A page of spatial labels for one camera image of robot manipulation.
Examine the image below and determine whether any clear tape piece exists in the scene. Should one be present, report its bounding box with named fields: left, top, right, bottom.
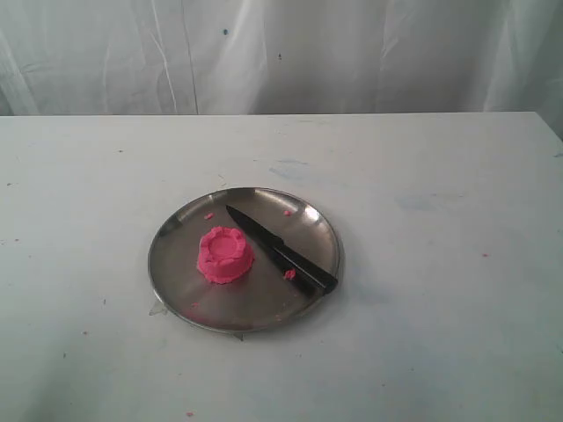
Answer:
left=149, top=300, right=168, bottom=317
left=230, top=332, right=245, bottom=342

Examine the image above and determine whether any pink dough crumb near knife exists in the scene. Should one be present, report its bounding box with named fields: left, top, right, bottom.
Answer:
left=284, top=269, right=296, bottom=280

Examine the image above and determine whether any pink clay lump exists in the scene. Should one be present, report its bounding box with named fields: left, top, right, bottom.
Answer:
left=196, top=226, right=254, bottom=284

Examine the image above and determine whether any round stainless steel plate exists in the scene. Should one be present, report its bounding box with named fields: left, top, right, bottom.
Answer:
left=148, top=187, right=342, bottom=334

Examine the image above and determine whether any black kitchen knife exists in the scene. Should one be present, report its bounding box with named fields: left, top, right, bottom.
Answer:
left=225, top=205, right=339, bottom=295

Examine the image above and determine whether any white plastic backdrop sheet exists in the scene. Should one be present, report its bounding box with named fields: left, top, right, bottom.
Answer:
left=1, top=1, right=562, bottom=133

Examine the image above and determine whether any clear tape piece bottom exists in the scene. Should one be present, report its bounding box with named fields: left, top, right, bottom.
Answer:
left=230, top=332, right=245, bottom=342

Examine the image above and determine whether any clear tape piece left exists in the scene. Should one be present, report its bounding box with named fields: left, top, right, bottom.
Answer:
left=149, top=300, right=168, bottom=317

